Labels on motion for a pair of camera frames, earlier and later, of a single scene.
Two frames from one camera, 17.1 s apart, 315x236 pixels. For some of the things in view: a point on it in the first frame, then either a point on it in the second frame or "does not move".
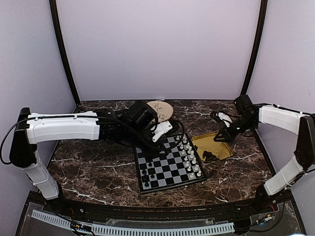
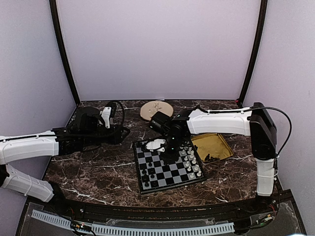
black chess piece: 145,177 does not move
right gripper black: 230,136 → 172,157
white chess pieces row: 191,163 does not move
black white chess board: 179,166 does not move
